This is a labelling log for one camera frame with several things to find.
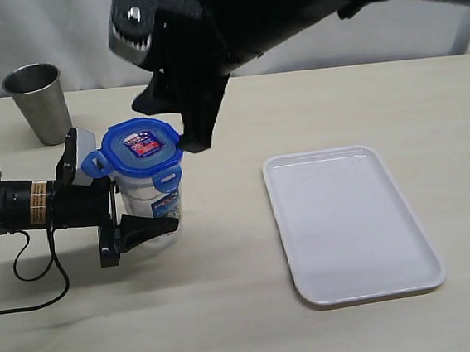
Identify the white rectangular tray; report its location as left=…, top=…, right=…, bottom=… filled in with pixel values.
left=262, top=145, right=447, bottom=309

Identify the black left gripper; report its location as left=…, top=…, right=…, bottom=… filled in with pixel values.
left=51, top=128, right=180, bottom=268

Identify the white backdrop curtain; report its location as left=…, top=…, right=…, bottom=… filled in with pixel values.
left=0, top=0, right=470, bottom=96

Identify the stainless steel cup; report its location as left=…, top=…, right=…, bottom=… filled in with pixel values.
left=2, top=63, right=72, bottom=146

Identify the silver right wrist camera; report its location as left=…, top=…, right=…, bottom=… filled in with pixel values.
left=108, top=22, right=153, bottom=66

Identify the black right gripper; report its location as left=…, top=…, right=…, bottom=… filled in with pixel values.
left=110, top=0, right=273, bottom=153

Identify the blue container lid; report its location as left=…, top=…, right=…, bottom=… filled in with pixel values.
left=82, top=118, right=183, bottom=180

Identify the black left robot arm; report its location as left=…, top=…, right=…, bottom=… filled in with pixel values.
left=0, top=128, right=180, bottom=267

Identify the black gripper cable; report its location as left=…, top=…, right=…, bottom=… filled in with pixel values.
left=0, top=138, right=73, bottom=315

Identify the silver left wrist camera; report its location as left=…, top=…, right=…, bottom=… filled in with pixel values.
left=67, top=127, right=96, bottom=186

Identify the clear plastic tall container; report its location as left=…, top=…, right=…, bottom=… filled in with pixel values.
left=111, top=162, right=182, bottom=253

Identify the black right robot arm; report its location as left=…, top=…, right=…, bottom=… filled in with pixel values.
left=108, top=0, right=470, bottom=153

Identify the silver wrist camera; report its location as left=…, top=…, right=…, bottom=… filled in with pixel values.
left=108, top=22, right=153, bottom=66
left=67, top=127, right=96, bottom=186

